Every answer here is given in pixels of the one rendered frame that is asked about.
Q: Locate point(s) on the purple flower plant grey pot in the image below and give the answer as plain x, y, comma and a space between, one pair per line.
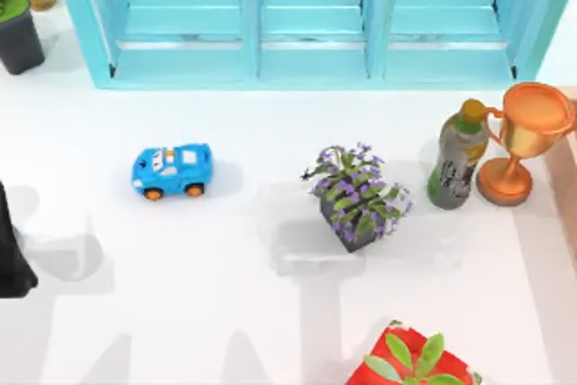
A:
356, 198

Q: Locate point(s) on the blue toy car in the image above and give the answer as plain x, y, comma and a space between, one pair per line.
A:
173, 169

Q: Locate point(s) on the light blue rack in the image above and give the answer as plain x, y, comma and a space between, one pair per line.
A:
311, 15

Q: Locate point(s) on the green and grey bottle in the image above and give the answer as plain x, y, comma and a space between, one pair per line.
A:
457, 164

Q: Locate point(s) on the green plant red pot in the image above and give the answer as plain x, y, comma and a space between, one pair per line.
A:
412, 360

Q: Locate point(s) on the copper trophy cup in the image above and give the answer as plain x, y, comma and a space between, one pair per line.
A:
525, 132

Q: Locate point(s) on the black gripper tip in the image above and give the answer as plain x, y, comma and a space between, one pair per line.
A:
11, 254

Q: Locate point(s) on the green plant dark grey pot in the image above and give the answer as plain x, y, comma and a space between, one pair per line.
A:
15, 33

